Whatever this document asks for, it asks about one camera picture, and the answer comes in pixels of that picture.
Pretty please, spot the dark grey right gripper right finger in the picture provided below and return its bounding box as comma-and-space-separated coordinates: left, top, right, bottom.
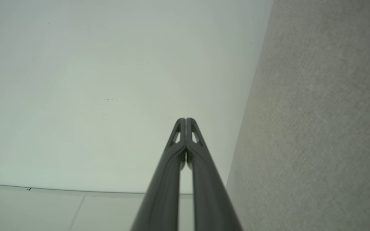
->
186, 118, 243, 231

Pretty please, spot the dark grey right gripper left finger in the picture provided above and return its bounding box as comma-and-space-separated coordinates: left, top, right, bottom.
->
130, 118, 186, 231

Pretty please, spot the grey fabric sofa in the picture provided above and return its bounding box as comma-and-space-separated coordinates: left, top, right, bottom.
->
225, 0, 370, 231

